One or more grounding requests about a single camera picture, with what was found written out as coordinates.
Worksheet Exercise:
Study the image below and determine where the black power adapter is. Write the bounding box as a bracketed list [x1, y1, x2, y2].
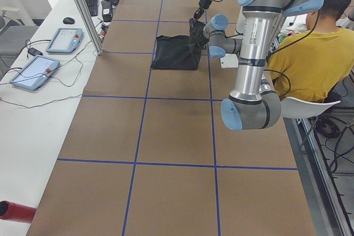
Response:
[28, 48, 43, 56]

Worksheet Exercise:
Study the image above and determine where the aluminium frame post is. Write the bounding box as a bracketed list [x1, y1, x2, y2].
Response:
[74, 0, 103, 55]

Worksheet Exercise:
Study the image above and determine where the teach pendant tablet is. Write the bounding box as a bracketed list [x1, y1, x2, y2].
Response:
[9, 55, 60, 91]
[46, 28, 83, 54]

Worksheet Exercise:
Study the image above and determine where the grey office chair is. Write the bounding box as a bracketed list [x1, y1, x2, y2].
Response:
[1, 7, 39, 58]

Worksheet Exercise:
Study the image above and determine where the red cylinder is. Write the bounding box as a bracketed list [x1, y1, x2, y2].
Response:
[1, 201, 37, 223]

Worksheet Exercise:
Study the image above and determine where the black box with label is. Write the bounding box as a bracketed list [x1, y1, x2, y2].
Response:
[101, 1, 113, 22]

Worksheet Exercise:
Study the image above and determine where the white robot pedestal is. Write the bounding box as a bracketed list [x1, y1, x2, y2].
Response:
[220, 10, 246, 68]

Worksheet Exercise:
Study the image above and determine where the near teach pendant tablet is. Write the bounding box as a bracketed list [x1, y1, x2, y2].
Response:
[9, 55, 60, 91]

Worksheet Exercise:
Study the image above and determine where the black printed t-shirt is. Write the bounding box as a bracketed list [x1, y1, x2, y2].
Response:
[150, 18, 206, 70]

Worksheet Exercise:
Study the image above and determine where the black computer mouse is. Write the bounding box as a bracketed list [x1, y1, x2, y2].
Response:
[63, 17, 75, 25]

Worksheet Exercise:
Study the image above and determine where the far teach pendant tablet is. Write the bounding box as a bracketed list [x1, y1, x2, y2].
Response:
[46, 28, 83, 54]

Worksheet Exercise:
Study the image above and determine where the person in yellow shirt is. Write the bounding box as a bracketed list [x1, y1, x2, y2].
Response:
[268, 0, 353, 103]

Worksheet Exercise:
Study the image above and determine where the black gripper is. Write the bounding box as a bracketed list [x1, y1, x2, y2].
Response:
[193, 0, 212, 20]
[190, 25, 208, 46]

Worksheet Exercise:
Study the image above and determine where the black keyboard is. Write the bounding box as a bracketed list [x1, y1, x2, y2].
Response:
[85, 0, 98, 17]

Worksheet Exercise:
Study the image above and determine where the white plastic chair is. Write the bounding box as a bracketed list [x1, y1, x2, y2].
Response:
[281, 97, 341, 119]

